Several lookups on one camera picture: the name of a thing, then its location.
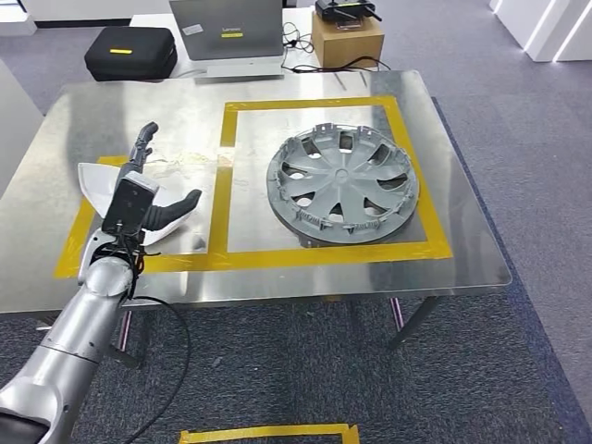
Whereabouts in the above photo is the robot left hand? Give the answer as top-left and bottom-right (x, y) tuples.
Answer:
(116, 121), (203, 233)

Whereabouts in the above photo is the white plastic part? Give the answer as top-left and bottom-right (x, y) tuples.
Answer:
(77, 160), (199, 248)

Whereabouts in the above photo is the steel workbench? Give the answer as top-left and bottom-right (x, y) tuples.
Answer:
(0, 68), (513, 370)

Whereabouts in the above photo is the black carry case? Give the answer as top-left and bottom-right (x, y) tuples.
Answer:
(84, 26), (179, 82)

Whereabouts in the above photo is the grey laptop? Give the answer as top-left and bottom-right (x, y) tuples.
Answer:
(168, 0), (286, 80)

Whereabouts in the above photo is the large yellow tape rectangle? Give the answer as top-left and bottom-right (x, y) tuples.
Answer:
(207, 94), (455, 273)

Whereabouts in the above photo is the grey wheel hubcap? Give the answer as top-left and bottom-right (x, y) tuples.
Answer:
(265, 122), (421, 248)

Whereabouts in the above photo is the steel table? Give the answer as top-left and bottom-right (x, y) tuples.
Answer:
(0, 57), (45, 201)

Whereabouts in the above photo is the white platform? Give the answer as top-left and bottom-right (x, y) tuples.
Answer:
(0, 0), (173, 38)

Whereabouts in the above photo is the yellow floor tape square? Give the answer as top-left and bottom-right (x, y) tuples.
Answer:
(179, 424), (361, 444)

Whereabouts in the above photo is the white desk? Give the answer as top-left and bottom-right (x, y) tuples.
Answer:
(129, 6), (325, 80)

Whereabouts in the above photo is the cardboard box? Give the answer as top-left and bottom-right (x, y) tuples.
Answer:
(310, 10), (385, 69)

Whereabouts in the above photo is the black router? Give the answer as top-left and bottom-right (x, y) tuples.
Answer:
(315, 0), (384, 24)

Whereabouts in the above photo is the white display block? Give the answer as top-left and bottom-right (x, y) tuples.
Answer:
(489, 0), (563, 64)
(552, 0), (592, 64)

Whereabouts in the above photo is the black desk cable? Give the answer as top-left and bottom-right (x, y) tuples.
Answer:
(281, 21), (393, 75)

